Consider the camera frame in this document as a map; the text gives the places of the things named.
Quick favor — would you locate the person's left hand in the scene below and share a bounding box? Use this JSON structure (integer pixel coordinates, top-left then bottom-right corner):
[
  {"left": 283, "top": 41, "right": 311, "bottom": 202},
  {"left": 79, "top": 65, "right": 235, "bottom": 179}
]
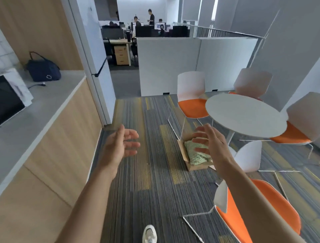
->
[{"left": 103, "top": 125, "right": 141, "bottom": 174}]

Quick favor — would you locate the person's right hand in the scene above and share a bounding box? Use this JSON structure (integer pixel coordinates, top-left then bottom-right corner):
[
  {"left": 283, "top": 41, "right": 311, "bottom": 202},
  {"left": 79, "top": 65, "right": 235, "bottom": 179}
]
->
[{"left": 192, "top": 123, "right": 236, "bottom": 176}]

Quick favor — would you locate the person's left forearm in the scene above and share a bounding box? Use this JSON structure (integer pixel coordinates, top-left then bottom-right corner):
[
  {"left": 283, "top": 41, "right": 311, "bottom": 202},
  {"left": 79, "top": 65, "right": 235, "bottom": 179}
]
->
[{"left": 56, "top": 166, "right": 116, "bottom": 243}]

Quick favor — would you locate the person's right forearm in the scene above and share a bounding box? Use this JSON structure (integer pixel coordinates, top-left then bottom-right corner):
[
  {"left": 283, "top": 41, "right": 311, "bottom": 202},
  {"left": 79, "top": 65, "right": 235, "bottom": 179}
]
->
[{"left": 217, "top": 161, "right": 308, "bottom": 243}]

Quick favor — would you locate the green patterned cloth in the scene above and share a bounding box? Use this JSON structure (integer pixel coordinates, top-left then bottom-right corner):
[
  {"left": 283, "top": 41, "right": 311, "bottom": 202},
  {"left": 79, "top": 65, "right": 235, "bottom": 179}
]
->
[{"left": 184, "top": 139, "right": 213, "bottom": 166}]

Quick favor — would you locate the brown cardboard box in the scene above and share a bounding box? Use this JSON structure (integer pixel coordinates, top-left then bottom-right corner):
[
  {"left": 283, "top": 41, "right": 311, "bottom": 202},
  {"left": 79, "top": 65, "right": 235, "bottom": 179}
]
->
[{"left": 177, "top": 131, "right": 216, "bottom": 172}]

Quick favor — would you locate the white chair with orange seat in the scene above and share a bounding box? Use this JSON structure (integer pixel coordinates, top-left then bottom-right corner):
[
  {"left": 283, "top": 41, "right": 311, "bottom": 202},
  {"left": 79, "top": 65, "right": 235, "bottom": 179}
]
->
[
  {"left": 228, "top": 68, "right": 273, "bottom": 101},
  {"left": 209, "top": 140, "right": 301, "bottom": 176},
  {"left": 167, "top": 71, "right": 210, "bottom": 139},
  {"left": 182, "top": 179, "right": 302, "bottom": 243},
  {"left": 239, "top": 92, "right": 320, "bottom": 160}
]

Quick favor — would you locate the round white table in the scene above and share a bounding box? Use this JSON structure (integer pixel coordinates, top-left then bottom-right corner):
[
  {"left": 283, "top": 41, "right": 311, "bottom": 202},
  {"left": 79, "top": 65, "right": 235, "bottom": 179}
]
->
[{"left": 205, "top": 93, "right": 288, "bottom": 158}]

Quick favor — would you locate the wooden counter cabinet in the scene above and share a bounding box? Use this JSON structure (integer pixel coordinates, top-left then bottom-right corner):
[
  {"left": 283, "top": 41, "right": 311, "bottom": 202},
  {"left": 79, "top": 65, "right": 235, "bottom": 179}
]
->
[{"left": 0, "top": 70, "right": 103, "bottom": 243}]

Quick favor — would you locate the white partition panel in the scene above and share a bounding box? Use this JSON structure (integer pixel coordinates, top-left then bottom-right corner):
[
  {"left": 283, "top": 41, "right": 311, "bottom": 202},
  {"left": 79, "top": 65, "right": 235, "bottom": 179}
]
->
[{"left": 136, "top": 37, "right": 259, "bottom": 97}]

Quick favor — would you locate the wooden drawer cabinet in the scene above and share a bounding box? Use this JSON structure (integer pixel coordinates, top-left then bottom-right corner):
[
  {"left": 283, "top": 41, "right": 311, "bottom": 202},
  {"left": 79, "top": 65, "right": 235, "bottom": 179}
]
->
[{"left": 114, "top": 45, "right": 132, "bottom": 66}]

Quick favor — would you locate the black office chair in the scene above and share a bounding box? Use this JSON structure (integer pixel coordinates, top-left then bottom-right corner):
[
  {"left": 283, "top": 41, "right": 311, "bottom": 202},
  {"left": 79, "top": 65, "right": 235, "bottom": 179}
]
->
[{"left": 103, "top": 38, "right": 115, "bottom": 63}]

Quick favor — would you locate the wooden office desk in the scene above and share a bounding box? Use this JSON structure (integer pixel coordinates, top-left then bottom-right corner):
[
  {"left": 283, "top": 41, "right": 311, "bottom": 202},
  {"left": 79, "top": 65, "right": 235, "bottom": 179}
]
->
[{"left": 109, "top": 39, "right": 133, "bottom": 66}]

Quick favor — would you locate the person's white shoe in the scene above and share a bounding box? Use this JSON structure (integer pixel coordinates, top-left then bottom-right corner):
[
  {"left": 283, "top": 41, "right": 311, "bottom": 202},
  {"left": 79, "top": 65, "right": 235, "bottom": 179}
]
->
[{"left": 142, "top": 224, "right": 158, "bottom": 243}]

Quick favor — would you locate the black desk divider screen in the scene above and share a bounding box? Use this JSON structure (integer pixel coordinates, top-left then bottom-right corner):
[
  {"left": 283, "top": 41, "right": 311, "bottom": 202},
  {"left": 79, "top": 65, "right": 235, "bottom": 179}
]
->
[{"left": 101, "top": 28, "right": 125, "bottom": 40}]

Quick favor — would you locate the dark blue bag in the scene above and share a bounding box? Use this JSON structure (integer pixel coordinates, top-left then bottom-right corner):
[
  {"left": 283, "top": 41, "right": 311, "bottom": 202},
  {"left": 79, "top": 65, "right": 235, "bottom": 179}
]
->
[{"left": 26, "top": 52, "right": 62, "bottom": 82}]

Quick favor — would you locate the black and white microwave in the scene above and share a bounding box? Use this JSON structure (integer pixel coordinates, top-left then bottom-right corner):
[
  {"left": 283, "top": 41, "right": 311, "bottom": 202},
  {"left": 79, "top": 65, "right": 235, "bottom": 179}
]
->
[{"left": 0, "top": 67, "right": 34, "bottom": 126}]

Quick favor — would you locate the white door with black handle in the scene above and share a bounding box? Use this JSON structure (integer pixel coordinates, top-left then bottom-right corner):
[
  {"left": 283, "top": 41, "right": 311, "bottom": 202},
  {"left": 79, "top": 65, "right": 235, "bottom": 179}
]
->
[{"left": 68, "top": 0, "right": 117, "bottom": 126}]

